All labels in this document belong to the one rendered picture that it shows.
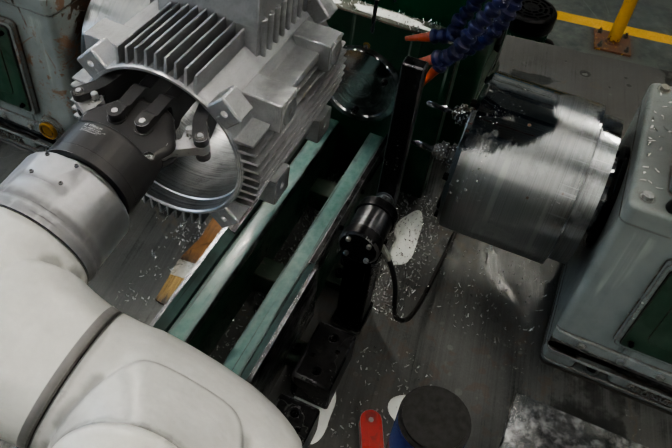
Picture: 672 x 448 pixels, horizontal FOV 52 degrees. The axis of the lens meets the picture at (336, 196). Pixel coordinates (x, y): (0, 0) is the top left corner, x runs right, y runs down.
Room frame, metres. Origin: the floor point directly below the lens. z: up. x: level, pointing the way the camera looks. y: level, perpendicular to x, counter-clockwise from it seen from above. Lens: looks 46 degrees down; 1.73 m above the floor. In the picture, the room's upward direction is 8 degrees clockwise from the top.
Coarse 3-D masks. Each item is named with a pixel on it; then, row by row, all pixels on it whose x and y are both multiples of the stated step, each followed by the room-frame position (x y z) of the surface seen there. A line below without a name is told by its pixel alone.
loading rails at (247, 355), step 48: (384, 144) 0.92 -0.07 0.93; (288, 192) 0.78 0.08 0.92; (336, 192) 0.80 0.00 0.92; (240, 240) 0.67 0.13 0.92; (336, 240) 0.72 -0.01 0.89; (192, 288) 0.56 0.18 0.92; (240, 288) 0.62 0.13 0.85; (288, 288) 0.59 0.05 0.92; (336, 288) 0.68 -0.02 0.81; (192, 336) 0.50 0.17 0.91; (240, 336) 0.50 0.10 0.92; (288, 336) 0.54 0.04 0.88
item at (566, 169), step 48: (480, 96) 0.78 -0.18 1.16; (528, 96) 0.79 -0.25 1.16; (576, 96) 0.82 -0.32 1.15; (480, 144) 0.72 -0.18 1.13; (528, 144) 0.71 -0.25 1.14; (576, 144) 0.71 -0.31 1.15; (480, 192) 0.68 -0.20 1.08; (528, 192) 0.67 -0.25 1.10; (576, 192) 0.66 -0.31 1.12; (480, 240) 0.69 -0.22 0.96; (528, 240) 0.65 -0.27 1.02; (576, 240) 0.64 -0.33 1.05
